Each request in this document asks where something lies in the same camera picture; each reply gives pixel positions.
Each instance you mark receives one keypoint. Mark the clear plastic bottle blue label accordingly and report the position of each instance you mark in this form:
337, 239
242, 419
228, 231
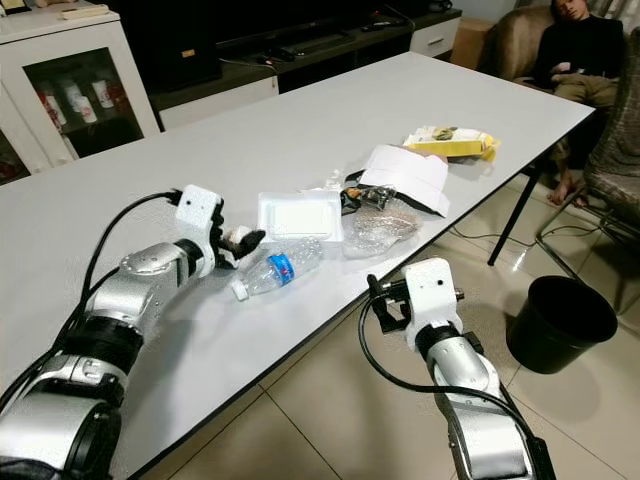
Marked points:
280, 268

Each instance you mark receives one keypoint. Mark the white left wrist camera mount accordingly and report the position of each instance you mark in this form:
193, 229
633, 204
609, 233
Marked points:
198, 212

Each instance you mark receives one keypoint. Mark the black rubbish bin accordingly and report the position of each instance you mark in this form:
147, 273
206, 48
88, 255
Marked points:
555, 330

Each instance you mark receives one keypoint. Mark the sleeping person in black top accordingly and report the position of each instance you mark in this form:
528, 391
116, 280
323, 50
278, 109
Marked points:
585, 45

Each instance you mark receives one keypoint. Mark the low white television stand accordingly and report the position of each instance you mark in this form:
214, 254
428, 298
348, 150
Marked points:
220, 100

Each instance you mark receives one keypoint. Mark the white glass door cabinet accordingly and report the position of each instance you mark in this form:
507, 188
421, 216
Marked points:
20, 55

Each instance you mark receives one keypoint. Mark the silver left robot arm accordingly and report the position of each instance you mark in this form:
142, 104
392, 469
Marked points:
150, 285

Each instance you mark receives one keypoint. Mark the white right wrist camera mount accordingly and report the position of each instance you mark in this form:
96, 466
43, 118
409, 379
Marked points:
432, 295

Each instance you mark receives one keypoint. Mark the flat beige book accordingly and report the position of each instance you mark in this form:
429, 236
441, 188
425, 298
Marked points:
85, 12

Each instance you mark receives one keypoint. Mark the brown cardboard box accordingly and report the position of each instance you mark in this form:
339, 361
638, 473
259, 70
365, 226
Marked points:
468, 45

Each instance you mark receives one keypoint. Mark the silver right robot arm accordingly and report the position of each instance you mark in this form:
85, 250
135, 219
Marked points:
470, 375

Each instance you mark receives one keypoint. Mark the yellow food packet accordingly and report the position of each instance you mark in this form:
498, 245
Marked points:
465, 146

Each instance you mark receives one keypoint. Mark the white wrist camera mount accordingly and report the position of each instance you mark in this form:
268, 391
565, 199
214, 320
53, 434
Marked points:
432, 295
198, 212

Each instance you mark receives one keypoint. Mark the crumpled clear plastic bag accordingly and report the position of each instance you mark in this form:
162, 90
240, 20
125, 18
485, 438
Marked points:
380, 230

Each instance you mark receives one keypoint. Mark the brown armchair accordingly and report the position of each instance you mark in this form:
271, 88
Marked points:
510, 45

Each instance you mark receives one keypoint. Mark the black table leg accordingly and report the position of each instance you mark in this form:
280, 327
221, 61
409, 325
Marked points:
512, 215

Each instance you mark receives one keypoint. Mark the white bottle red label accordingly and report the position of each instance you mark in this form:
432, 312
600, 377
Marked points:
50, 107
104, 94
77, 100

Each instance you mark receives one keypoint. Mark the black television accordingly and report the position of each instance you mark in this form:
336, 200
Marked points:
180, 40

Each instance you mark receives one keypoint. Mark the dark snack wrapper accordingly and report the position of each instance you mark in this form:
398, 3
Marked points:
365, 197

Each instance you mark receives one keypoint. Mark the white foam tray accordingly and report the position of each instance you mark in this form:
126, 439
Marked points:
300, 215

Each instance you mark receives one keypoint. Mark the grey woven chair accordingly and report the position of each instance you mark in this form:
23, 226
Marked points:
620, 160

